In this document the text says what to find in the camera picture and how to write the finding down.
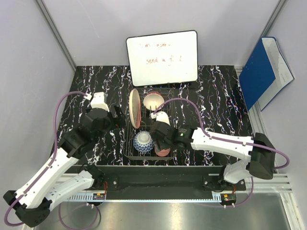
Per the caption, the pink plastic cup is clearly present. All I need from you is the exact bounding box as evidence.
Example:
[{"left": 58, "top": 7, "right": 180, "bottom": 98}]
[{"left": 154, "top": 147, "right": 170, "bottom": 157}]

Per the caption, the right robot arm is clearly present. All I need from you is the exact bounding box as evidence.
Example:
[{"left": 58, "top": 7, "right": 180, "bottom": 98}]
[{"left": 150, "top": 121, "right": 275, "bottom": 192}]

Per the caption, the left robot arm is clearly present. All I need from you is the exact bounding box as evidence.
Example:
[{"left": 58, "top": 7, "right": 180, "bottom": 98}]
[{"left": 3, "top": 105, "right": 126, "bottom": 228}]

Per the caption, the cream pink plate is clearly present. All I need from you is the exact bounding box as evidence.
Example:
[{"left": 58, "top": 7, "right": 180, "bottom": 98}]
[{"left": 129, "top": 89, "right": 141, "bottom": 129}]

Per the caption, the blue white patterned bowl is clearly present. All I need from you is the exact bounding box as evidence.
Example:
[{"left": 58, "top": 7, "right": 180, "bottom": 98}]
[{"left": 133, "top": 131, "right": 154, "bottom": 154}]

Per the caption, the red floral bowl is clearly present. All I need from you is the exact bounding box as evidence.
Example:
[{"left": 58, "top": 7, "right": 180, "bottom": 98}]
[{"left": 143, "top": 92, "right": 165, "bottom": 111}]

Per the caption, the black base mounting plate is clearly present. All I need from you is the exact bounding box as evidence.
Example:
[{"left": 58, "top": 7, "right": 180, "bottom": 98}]
[{"left": 72, "top": 165, "right": 246, "bottom": 203}]

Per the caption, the white whiteboard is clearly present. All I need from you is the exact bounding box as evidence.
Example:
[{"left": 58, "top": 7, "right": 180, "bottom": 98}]
[{"left": 126, "top": 30, "right": 198, "bottom": 87}]

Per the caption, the blue folder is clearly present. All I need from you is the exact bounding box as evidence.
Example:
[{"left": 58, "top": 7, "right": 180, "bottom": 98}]
[{"left": 239, "top": 37, "right": 295, "bottom": 110}]

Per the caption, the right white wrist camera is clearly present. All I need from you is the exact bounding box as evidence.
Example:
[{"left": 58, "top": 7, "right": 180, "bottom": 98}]
[{"left": 150, "top": 111, "right": 170, "bottom": 125}]

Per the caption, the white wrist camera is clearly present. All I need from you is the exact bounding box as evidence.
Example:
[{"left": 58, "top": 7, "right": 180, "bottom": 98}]
[
  {"left": 150, "top": 111, "right": 170, "bottom": 125},
  {"left": 90, "top": 92, "right": 110, "bottom": 112}
]

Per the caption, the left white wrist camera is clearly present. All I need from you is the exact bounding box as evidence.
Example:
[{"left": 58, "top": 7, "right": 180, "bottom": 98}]
[{"left": 90, "top": 92, "right": 110, "bottom": 112}]

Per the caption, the grey wire dish rack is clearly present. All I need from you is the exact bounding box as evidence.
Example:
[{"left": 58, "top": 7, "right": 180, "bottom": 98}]
[{"left": 124, "top": 88, "right": 177, "bottom": 161}]

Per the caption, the white slotted cable duct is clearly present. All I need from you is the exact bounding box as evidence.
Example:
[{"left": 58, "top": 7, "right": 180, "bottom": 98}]
[{"left": 65, "top": 193, "right": 106, "bottom": 203}]

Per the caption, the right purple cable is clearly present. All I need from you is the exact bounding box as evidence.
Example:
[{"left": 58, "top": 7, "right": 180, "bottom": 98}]
[{"left": 153, "top": 98, "right": 290, "bottom": 207}]

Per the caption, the purple cable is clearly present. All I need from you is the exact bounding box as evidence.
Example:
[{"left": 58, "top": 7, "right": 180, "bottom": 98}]
[
  {"left": 153, "top": 98, "right": 290, "bottom": 207},
  {"left": 4, "top": 92, "right": 101, "bottom": 230}
]

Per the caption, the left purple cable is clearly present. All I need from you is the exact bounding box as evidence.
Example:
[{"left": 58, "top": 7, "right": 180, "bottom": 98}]
[{"left": 4, "top": 92, "right": 101, "bottom": 230}]

